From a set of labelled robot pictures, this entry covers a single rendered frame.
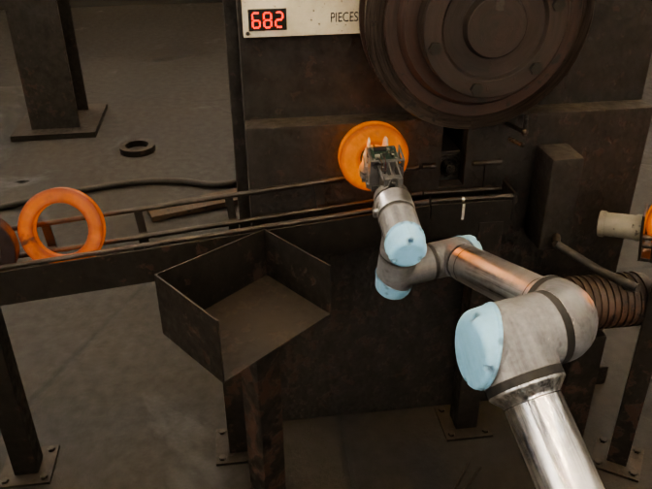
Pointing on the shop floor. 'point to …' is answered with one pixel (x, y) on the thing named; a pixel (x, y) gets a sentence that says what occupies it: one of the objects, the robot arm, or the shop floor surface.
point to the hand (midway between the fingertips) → (373, 147)
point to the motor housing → (629, 311)
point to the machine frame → (596, 83)
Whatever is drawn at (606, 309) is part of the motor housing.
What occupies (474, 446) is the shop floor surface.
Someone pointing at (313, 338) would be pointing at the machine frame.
